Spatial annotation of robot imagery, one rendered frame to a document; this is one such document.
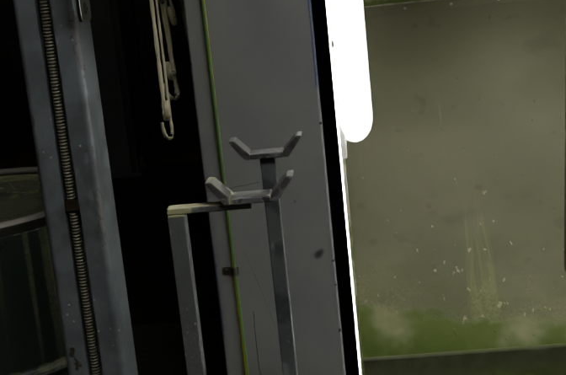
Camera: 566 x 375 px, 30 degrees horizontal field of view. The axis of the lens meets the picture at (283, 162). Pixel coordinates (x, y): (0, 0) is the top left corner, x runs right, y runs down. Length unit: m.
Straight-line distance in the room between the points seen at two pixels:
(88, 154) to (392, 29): 2.38
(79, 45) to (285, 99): 0.54
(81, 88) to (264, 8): 0.52
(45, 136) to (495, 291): 2.16
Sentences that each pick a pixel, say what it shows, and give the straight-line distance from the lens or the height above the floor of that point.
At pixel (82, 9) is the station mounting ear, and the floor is 1.27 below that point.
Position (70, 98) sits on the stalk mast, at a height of 1.19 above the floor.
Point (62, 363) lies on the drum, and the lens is 2.06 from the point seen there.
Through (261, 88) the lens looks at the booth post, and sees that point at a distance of 1.51.
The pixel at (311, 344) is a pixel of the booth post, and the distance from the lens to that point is 1.61.
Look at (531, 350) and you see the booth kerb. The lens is 3.04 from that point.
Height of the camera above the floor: 1.32
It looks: 12 degrees down
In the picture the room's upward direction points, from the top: 6 degrees counter-clockwise
